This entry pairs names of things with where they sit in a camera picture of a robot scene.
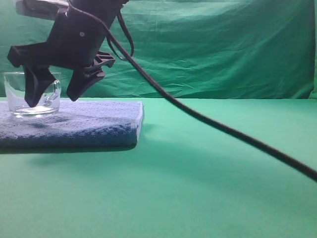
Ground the blue folded towel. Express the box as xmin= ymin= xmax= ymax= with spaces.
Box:
xmin=0 ymin=100 xmax=144 ymax=148

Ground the green table cloth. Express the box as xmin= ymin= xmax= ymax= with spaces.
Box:
xmin=0 ymin=99 xmax=317 ymax=238

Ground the green backdrop curtain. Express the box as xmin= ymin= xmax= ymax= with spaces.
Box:
xmin=0 ymin=0 xmax=317 ymax=100

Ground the black cable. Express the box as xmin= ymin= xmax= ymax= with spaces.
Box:
xmin=70 ymin=4 xmax=317 ymax=183

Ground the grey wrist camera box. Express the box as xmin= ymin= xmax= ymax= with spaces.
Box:
xmin=15 ymin=0 xmax=68 ymax=16

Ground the transparent glass cup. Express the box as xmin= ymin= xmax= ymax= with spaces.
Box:
xmin=3 ymin=72 xmax=61 ymax=118

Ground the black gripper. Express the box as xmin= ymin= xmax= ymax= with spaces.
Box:
xmin=7 ymin=0 xmax=127 ymax=108

